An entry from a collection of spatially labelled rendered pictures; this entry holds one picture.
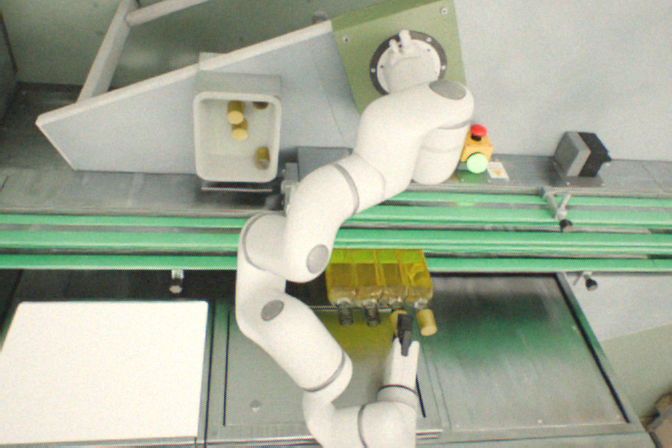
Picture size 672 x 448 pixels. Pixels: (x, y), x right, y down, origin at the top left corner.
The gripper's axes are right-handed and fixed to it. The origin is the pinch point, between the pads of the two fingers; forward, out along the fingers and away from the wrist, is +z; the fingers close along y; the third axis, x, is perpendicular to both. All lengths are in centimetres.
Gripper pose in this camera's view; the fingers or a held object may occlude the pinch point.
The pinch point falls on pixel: (402, 329)
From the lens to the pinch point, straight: 117.5
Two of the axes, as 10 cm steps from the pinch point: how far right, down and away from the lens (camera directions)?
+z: 1.5, -6.5, 7.4
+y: 1.2, -7.3, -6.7
